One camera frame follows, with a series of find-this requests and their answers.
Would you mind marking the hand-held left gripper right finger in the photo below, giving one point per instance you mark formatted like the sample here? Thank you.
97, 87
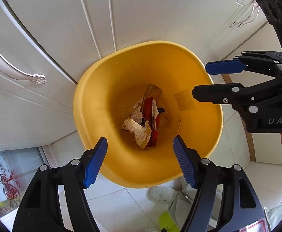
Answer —
185, 162

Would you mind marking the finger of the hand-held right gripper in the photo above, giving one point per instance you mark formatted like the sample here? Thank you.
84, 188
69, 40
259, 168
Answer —
218, 92
225, 67

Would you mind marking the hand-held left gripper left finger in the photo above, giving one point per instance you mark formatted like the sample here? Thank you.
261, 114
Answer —
93, 164

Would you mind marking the clear plastic tray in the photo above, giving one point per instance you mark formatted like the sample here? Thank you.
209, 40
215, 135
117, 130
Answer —
171, 123

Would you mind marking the yellow snack wrapper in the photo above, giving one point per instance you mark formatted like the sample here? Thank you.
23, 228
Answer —
141, 130

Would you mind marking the blue bottle cap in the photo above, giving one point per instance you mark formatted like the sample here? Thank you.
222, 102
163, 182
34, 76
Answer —
160, 110

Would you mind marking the red snack packet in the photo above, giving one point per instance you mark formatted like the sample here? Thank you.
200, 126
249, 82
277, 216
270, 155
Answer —
150, 116

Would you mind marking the yellow sausage packet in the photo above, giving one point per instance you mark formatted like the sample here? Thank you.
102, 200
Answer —
154, 93

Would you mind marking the yellow plastic bin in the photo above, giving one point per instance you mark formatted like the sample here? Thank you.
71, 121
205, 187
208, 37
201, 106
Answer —
107, 96

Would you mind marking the white cabinet door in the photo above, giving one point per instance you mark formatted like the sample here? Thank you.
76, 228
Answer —
22, 111
131, 12
232, 41

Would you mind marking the brown wooden strip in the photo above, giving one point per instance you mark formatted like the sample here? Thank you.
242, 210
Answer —
249, 140

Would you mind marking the floral glass door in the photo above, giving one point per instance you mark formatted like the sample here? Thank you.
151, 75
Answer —
8, 178

